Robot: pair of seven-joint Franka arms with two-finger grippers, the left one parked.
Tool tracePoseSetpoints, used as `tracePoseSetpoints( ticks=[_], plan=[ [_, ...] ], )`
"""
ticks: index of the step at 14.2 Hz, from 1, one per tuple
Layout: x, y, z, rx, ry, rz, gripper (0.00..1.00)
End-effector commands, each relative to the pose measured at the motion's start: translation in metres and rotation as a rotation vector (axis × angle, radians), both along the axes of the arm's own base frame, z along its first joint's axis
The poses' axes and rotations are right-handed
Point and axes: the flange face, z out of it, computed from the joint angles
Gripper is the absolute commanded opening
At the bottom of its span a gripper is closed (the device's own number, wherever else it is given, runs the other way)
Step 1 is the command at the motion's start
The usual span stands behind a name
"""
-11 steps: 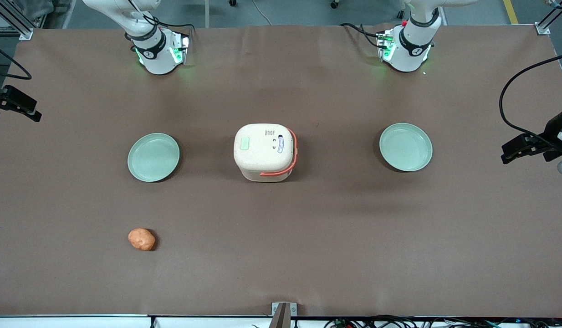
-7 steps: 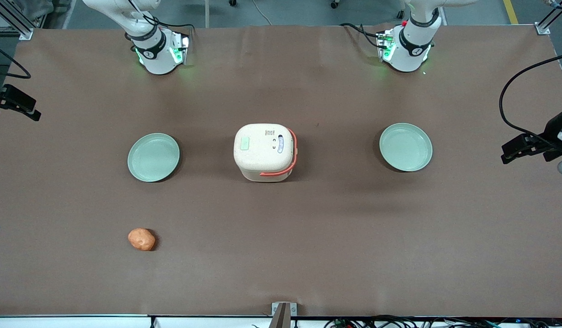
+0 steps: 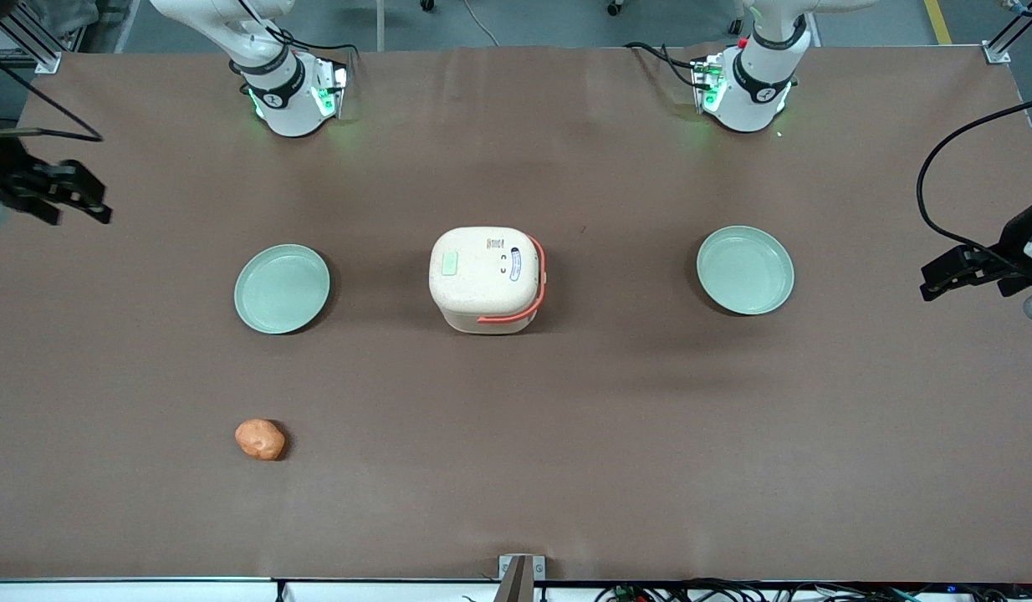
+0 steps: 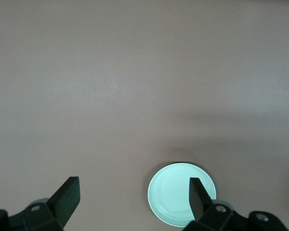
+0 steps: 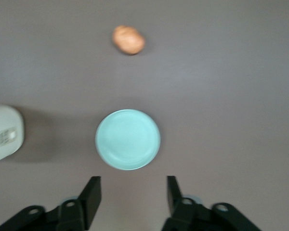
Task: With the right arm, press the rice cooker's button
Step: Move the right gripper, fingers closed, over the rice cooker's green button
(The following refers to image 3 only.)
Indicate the brown table cover mat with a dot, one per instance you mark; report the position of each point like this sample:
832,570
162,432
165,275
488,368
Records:
516,443

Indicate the aluminium frame post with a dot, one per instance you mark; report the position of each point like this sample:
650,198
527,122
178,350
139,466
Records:
41,57
997,52

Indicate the pale green round plate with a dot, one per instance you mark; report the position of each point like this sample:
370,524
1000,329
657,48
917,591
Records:
282,288
745,270

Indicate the white table edge rail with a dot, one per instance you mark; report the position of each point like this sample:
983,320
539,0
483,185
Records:
131,590

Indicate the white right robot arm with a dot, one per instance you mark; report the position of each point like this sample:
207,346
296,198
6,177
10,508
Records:
286,104

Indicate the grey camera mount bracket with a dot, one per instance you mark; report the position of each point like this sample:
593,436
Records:
520,577

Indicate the orange lumpy toy potato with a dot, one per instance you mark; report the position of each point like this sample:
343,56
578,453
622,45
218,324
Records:
260,440

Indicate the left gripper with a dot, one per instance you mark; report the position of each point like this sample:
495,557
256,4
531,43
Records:
1014,237

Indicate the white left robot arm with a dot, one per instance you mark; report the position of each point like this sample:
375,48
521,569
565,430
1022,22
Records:
746,100

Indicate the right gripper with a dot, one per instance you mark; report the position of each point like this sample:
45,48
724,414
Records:
3,170

